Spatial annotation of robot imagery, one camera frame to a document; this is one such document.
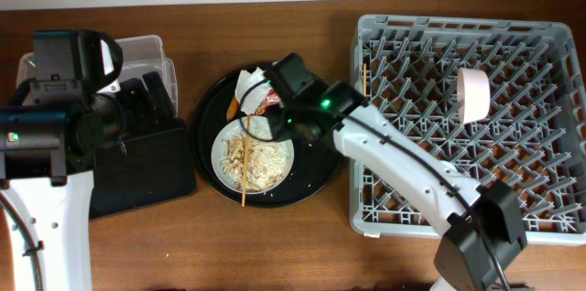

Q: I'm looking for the pink bowl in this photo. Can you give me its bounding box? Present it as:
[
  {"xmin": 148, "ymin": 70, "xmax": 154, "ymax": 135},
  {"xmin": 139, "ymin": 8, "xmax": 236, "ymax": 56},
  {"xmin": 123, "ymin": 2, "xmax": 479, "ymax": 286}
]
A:
[{"xmin": 457, "ymin": 68, "xmax": 491, "ymax": 124}]

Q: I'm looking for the crumpled white napkin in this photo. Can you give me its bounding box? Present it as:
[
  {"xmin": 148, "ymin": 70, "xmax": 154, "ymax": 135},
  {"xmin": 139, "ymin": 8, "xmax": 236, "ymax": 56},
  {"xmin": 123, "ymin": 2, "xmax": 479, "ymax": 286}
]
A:
[{"xmin": 234, "ymin": 67, "xmax": 272, "ymax": 115}]

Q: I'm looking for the clear plastic bin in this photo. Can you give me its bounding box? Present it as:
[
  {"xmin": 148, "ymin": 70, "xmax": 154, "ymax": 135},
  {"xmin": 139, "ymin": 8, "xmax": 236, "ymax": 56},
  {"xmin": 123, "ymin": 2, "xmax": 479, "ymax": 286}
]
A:
[{"xmin": 7, "ymin": 30, "xmax": 177, "ymax": 116}]

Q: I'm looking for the black rectangular tray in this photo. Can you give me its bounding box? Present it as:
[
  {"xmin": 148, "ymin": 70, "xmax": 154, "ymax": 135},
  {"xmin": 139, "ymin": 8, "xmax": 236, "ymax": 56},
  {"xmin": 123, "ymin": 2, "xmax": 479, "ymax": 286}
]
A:
[{"xmin": 89, "ymin": 118, "xmax": 196, "ymax": 219}]

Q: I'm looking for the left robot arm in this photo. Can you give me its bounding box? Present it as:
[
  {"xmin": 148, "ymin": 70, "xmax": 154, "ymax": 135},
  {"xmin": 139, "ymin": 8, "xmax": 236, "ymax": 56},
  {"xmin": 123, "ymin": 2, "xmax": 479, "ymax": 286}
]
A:
[{"xmin": 1, "ymin": 30, "xmax": 174, "ymax": 290}]

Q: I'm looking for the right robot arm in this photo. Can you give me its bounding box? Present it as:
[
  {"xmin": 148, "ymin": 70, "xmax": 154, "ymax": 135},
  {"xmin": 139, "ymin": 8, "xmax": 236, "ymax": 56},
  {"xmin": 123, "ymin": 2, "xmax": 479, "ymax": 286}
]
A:
[{"xmin": 264, "ymin": 53, "xmax": 527, "ymax": 290}]

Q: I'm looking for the round black tray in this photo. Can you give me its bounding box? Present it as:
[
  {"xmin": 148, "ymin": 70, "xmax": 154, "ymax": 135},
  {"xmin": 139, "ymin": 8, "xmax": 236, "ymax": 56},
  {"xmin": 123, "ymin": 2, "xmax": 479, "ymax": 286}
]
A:
[{"xmin": 190, "ymin": 69, "xmax": 343, "ymax": 209}]

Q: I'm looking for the grey dishwasher rack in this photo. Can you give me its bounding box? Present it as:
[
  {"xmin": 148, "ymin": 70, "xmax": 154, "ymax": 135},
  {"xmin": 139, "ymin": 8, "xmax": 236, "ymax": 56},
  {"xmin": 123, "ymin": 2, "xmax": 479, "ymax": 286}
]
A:
[{"xmin": 350, "ymin": 15, "xmax": 585, "ymax": 246}]

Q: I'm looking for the wooden chopstick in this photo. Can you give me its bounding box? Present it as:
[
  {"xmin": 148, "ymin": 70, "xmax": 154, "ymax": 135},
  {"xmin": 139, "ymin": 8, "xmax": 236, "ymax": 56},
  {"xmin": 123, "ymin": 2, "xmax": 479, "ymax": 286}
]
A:
[
  {"xmin": 362, "ymin": 63, "xmax": 367, "ymax": 97},
  {"xmin": 241, "ymin": 114, "xmax": 252, "ymax": 208}
]

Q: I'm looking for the red snack wrapper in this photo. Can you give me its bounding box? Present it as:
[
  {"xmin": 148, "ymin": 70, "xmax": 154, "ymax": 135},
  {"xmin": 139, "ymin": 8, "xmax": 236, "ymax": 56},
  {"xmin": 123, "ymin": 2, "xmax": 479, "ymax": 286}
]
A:
[{"xmin": 254, "ymin": 90, "xmax": 280, "ymax": 115}]

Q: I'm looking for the white plate with food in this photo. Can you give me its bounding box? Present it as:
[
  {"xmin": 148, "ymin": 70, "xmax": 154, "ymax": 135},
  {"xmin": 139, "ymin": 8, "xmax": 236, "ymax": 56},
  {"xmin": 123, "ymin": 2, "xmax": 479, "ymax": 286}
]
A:
[{"xmin": 211, "ymin": 116, "xmax": 295, "ymax": 195}]

